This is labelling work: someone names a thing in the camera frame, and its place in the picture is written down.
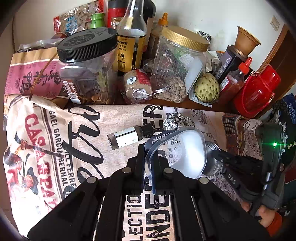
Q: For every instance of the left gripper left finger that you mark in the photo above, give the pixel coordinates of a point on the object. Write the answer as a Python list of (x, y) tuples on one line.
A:
[(135, 179)]

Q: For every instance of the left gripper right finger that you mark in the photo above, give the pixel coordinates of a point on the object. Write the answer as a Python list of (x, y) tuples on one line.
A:
[(160, 181)]

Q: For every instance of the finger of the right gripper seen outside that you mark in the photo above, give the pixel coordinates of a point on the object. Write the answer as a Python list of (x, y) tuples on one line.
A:
[(226, 158)]

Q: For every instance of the round metal tin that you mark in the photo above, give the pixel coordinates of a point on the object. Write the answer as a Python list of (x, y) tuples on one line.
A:
[(213, 166)]

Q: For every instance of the clear plastic container lid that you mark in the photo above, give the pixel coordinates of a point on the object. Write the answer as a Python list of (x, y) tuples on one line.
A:
[(185, 150)]

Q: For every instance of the person's right hand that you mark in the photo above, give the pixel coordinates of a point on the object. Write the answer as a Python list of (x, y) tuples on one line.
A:
[(269, 217)]

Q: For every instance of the small white-label vial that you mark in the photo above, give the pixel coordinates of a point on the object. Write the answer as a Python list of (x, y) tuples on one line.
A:
[(129, 136)]

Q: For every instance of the crumpled silver foil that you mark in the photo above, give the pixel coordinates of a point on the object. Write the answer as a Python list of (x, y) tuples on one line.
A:
[(176, 121)]

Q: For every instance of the red chili sauce bottle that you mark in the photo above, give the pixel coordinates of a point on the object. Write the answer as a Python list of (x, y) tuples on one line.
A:
[(233, 82)]

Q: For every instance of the red thermos jug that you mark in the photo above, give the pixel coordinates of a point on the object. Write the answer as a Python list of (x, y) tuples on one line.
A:
[(257, 92)]

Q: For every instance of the custard apple fruit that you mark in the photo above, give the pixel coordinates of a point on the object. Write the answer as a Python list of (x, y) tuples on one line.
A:
[(207, 88)]

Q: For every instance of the small red-white jar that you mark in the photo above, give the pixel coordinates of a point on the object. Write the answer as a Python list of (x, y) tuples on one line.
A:
[(137, 86)]

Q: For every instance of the printed retro tablecloth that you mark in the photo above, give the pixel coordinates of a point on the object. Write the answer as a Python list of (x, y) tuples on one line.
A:
[(68, 184)]

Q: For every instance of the dark soy sauce bottle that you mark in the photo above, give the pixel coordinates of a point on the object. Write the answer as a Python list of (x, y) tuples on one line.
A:
[(230, 61)]

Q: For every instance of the gold-lid clear plastic jar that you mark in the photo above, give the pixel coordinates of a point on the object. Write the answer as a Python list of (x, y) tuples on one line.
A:
[(178, 62)]

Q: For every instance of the black-lid clear plastic jar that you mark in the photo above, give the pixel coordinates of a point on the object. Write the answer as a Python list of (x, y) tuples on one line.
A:
[(88, 66)]

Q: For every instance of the brown clay cup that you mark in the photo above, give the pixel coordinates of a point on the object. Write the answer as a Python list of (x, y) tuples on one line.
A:
[(245, 41)]

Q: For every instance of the yellow-label sauce bottle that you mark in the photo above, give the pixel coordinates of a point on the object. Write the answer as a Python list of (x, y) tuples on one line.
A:
[(131, 31)]

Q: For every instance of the pink paper duck bag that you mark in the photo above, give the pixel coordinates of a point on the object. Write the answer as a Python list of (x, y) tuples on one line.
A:
[(34, 72)]

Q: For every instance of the orange-cap squeeze bottle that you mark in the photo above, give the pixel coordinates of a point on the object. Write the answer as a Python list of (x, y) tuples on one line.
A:
[(155, 35)]

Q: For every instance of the green bottle cap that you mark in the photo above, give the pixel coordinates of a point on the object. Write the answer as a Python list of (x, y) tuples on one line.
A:
[(97, 20)]

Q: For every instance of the peanut snack bag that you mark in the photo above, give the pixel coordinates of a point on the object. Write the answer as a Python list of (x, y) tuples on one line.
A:
[(78, 18)]

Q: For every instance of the red-capped wine bottle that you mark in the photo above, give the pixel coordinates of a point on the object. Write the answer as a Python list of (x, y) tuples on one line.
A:
[(149, 10)]

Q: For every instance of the red black can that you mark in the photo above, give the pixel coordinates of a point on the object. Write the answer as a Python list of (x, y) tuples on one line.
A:
[(115, 12)]

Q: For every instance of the wall light switch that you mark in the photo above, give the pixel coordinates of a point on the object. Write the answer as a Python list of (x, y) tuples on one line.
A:
[(275, 23)]

